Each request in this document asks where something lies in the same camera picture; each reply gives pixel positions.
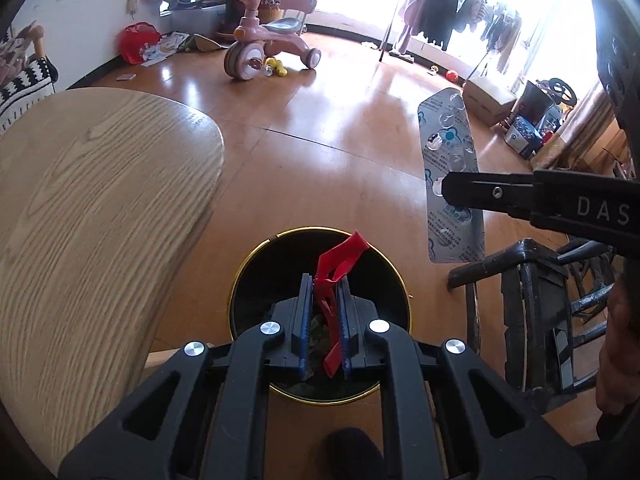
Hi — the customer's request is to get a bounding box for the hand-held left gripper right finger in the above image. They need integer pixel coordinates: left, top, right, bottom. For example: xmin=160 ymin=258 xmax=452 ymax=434
xmin=336 ymin=280 xmax=588 ymax=480

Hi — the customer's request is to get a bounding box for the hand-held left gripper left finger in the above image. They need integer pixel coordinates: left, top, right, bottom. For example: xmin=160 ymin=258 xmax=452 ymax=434
xmin=57 ymin=272 xmax=313 ymax=480

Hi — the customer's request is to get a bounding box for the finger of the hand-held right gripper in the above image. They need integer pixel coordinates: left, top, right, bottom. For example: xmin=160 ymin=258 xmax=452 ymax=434
xmin=442 ymin=171 xmax=536 ymax=222

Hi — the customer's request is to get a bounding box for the silver blister pack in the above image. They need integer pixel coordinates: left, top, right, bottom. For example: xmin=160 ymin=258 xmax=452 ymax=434
xmin=416 ymin=87 xmax=487 ymax=265

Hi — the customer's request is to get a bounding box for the black trash bin gold rim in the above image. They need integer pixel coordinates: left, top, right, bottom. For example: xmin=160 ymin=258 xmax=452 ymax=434
xmin=229 ymin=227 xmax=413 ymax=406

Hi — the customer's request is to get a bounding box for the red plastic wrapper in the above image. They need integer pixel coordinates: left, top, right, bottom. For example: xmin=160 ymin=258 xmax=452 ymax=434
xmin=315 ymin=231 xmax=371 ymax=378

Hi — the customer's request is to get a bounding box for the person's right hand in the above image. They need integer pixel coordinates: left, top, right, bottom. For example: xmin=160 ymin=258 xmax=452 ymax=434
xmin=597 ymin=275 xmax=640 ymax=413

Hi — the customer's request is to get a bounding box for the blue and white box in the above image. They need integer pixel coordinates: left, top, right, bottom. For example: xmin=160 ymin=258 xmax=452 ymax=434
xmin=502 ymin=115 xmax=543 ymax=161

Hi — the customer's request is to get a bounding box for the cardboard box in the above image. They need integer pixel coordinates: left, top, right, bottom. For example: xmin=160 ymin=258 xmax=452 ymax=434
xmin=461 ymin=76 xmax=518 ymax=128

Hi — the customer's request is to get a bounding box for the black ride-on toy car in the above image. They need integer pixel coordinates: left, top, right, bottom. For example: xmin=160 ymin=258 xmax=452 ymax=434
xmin=515 ymin=77 xmax=578 ymax=131

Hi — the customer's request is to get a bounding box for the black wooden chair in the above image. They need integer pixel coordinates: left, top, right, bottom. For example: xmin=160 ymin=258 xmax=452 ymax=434
xmin=447 ymin=237 xmax=621 ymax=413

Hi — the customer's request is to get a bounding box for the row of hanging clothes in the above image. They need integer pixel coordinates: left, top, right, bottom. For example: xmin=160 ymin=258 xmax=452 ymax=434
xmin=395 ymin=0 xmax=523 ymax=68

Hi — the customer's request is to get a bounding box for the metal clothes rack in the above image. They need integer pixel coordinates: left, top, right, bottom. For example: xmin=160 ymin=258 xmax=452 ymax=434
xmin=377 ymin=0 xmax=558 ymax=86

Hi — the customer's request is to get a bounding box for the pink tricycle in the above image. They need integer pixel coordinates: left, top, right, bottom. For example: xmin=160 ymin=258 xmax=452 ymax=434
xmin=223 ymin=0 xmax=322 ymax=82

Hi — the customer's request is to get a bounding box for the pile of papers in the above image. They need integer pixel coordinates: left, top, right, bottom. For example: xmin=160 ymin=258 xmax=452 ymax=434
xmin=140 ymin=31 xmax=191 ymax=68

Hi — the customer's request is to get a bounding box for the red plastic bag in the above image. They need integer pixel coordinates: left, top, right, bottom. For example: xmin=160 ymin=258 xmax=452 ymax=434
xmin=122 ymin=21 xmax=162 ymax=66

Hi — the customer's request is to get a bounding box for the black and white knitted blanket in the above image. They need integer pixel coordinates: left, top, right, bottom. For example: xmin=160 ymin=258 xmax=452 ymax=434
xmin=0 ymin=55 xmax=60 ymax=133

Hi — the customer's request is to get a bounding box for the wooden sofa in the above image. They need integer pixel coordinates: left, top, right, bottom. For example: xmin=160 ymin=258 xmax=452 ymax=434
xmin=27 ymin=22 xmax=51 ymax=61

